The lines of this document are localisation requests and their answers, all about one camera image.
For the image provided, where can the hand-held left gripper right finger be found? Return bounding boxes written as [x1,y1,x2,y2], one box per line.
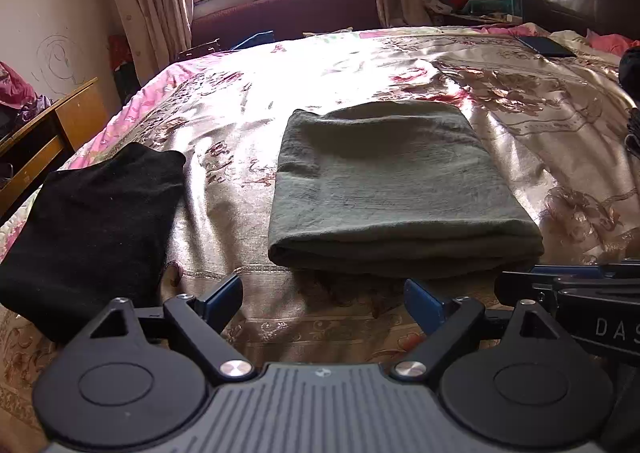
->
[390,278,558,381]

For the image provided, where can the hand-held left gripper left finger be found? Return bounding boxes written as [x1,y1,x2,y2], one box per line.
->
[89,274,256,381]

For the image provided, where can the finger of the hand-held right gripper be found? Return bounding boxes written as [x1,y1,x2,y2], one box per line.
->
[601,258,640,282]
[495,263,607,300]

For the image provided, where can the grey-green pants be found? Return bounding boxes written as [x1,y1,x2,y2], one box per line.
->
[267,100,546,281]

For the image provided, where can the black pants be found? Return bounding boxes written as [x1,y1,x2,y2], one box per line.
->
[0,142,187,344]

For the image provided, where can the dark ribbed cloth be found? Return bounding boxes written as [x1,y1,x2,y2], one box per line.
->
[622,105,640,158]

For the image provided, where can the floral satin bedspread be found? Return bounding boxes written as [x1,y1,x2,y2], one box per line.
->
[0,25,640,439]

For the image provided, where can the black cloth pile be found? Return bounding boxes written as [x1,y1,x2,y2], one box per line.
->
[619,47,640,101]

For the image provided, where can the dark smartphone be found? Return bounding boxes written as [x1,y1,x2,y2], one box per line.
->
[515,34,578,58]

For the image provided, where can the cream pillow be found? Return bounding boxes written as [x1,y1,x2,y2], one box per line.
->
[550,29,591,52]

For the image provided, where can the wooden desk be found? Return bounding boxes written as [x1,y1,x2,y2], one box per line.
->
[0,78,108,224]

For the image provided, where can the blue item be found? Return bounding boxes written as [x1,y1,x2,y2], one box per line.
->
[235,30,275,52]

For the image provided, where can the red bag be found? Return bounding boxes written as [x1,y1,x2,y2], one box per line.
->
[109,34,132,71]

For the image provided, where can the teal cloth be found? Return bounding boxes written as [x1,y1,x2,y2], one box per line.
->
[460,0,506,16]

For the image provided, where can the cluttered nightstand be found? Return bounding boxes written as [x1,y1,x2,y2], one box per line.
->
[425,3,523,28]

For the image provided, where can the maroon sofa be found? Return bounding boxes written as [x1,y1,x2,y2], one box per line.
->
[190,0,383,51]

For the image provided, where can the pink cloth on desk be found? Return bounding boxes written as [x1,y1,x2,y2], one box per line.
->
[0,60,38,108]

